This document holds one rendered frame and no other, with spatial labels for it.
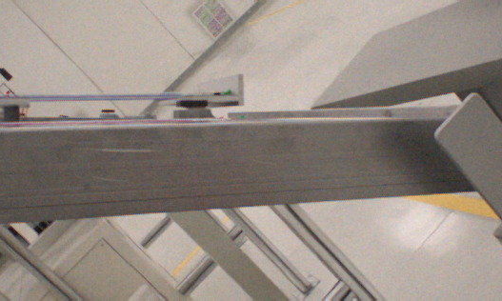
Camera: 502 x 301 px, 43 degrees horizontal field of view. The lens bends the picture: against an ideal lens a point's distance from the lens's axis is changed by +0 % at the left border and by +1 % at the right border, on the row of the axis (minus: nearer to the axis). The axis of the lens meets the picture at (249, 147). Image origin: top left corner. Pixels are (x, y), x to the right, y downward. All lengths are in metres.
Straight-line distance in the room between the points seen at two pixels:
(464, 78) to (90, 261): 1.27
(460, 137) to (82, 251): 1.55
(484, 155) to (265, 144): 0.16
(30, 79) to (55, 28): 0.73
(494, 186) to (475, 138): 0.04
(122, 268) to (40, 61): 6.74
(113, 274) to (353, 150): 1.52
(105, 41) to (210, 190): 8.19
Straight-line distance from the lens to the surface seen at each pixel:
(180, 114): 1.15
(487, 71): 0.98
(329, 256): 1.29
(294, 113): 0.86
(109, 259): 1.95
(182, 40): 8.80
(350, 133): 0.50
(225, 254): 1.47
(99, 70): 8.59
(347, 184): 0.50
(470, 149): 0.50
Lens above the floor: 0.96
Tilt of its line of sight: 15 degrees down
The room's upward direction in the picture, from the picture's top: 43 degrees counter-clockwise
